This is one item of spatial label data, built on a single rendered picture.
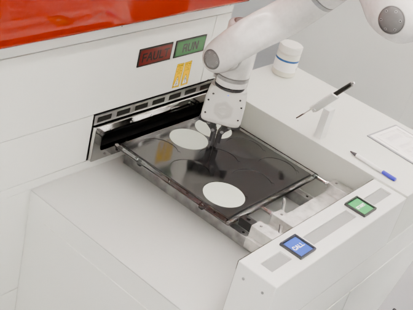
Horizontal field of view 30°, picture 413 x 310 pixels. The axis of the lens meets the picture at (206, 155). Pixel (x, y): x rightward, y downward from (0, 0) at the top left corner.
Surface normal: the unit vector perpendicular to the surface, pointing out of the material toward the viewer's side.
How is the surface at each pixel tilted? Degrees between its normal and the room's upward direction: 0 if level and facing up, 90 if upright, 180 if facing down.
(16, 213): 90
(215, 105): 90
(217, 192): 0
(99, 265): 90
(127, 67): 90
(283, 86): 0
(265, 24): 55
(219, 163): 0
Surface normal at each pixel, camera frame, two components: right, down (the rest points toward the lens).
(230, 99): -0.08, 0.46
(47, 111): 0.74, 0.48
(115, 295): -0.63, 0.26
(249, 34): -0.07, 0.00
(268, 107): 0.22, -0.84
